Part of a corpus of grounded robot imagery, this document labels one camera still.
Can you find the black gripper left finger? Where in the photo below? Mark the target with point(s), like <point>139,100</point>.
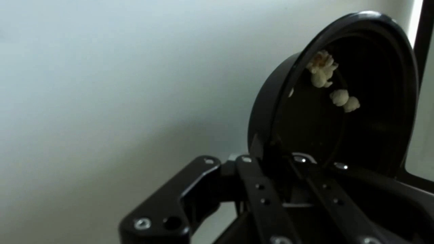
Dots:
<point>272,222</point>

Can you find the black bowl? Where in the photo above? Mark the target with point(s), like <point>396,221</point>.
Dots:
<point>376,63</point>

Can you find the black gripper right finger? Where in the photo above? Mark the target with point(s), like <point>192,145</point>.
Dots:
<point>349,218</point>

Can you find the popcorn pieces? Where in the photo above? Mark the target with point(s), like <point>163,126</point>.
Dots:
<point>322,68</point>

